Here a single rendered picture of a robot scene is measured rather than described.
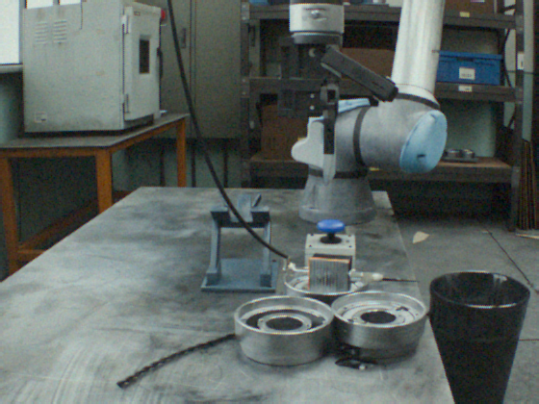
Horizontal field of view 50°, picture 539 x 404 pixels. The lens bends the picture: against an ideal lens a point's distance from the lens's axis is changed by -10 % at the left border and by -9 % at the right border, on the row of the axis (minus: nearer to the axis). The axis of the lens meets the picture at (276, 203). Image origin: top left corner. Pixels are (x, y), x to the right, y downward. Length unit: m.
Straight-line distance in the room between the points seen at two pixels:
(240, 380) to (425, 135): 0.63
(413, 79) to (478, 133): 3.66
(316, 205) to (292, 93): 0.40
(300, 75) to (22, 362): 0.52
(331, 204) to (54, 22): 2.11
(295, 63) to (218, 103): 3.66
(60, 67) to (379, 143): 2.11
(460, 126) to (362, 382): 4.22
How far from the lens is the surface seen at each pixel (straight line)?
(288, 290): 0.75
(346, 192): 1.18
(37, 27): 3.07
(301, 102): 0.85
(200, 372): 0.63
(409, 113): 1.12
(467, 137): 4.79
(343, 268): 0.74
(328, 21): 0.85
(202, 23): 4.54
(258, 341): 0.63
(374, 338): 0.65
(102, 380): 0.63
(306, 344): 0.63
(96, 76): 2.93
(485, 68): 4.29
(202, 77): 4.53
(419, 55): 1.18
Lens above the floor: 1.10
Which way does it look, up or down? 13 degrees down
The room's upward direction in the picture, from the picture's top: straight up
